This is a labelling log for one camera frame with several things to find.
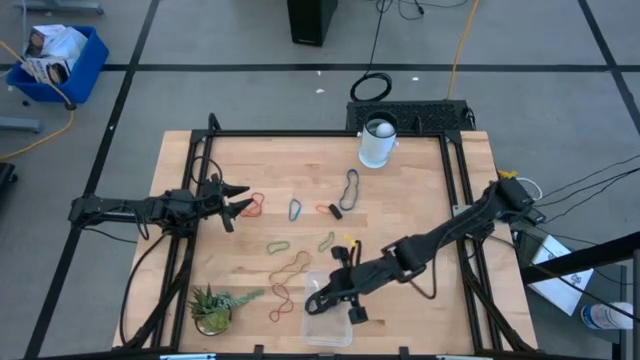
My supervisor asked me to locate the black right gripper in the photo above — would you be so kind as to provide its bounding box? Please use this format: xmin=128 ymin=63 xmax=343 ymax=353
xmin=305 ymin=245 xmax=401 ymax=324

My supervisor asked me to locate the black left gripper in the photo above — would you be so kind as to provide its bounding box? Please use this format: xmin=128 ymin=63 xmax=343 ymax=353
xmin=167 ymin=173 xmax=255 ymax=234

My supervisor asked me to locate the large orange rubber band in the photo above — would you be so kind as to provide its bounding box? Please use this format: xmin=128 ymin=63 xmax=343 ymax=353
xmin=239 ymin=191 xmax=265 ymax=219

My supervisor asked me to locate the tan rubber band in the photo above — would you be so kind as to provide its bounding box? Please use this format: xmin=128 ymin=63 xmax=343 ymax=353
xmin=268 ymin=249 xmax=313 ymax=286

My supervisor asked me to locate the dark blue rubber band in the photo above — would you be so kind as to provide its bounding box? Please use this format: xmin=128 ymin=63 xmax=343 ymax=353
xmin=338 ymin=168 xmax=361 ymax=212

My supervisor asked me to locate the clear plastic bin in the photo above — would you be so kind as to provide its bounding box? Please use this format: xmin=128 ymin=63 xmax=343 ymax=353
xmin=300 ymin=269 xmax=354 ymax=349

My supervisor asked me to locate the potted succulent plant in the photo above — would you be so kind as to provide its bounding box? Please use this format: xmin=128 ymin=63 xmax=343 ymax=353
xmin=185 ymin=282 xmax=266 ymax=337

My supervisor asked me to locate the white cylindrical device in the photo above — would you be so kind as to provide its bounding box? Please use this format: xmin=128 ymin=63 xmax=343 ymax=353
xmin=357 ymin=110 xmax=400 ymax=170

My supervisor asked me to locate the black tower case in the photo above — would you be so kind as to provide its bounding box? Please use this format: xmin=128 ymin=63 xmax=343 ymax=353
xmin=286 ymin=0 xmax=339 ymax=48

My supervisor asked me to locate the blue plastic crate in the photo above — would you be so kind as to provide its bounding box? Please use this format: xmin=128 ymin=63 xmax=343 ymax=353
xmin=5 ymin=24 xmax=110 ymax=105

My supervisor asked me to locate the black perforated case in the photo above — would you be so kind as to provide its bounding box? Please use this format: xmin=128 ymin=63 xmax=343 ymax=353
xmin=345 ymin=99 xmax=476 ymax=134

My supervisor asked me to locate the grey metal bar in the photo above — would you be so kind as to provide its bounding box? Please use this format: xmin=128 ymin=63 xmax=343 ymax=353
xmin=0 ymin=117 xmax=44 ymax=134
xmin=12 ymin=0 xmax=105 ymax=15

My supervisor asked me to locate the printed white box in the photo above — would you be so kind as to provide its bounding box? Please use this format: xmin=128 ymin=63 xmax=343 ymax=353
xmin=22 ymin=57 xmax=71 ymax=85

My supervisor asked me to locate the white printed booklet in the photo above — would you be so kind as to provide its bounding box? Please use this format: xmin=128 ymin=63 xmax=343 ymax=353
xmin=528 ymin=234 xmax=596 ymax=317

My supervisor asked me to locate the white cardboard box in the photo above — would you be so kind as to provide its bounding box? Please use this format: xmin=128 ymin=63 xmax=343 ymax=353
xmin=24 ymin=23 xmax=89 ymax=61

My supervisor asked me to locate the black caster object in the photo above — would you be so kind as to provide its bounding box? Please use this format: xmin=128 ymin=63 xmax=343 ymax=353
xmin=0 ymin=162 xmax=19 ymax=194

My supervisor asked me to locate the black overhead support beam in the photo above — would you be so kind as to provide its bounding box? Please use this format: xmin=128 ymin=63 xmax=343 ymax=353
xmin=519 ymin=230 xmax=640 ymax=285

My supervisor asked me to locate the white blue canister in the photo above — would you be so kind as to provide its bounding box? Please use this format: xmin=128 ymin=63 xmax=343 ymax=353
xmin=580 ymin=301 xmax=635 ymax=331

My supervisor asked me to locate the black aluminium table frame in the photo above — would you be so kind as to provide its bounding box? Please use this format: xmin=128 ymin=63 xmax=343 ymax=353
xmin=117 ymin=112 xmax=536 ymax=360

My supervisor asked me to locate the coiled black cable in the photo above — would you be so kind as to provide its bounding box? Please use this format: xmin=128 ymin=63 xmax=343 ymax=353
xmin=348 ymin=0 xmax=394 ymax=103

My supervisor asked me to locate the yellow cable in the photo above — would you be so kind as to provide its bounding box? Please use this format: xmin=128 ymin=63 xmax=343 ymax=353
xmin=0 ymin=39 xmax=76 ymax=162
xmin=446 ymin=0 xmax=481 ymax=100

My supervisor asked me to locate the white cable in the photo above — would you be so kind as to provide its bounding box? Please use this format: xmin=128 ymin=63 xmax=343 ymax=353
xmin=517 ymin=176 xmax=544 ymax=201

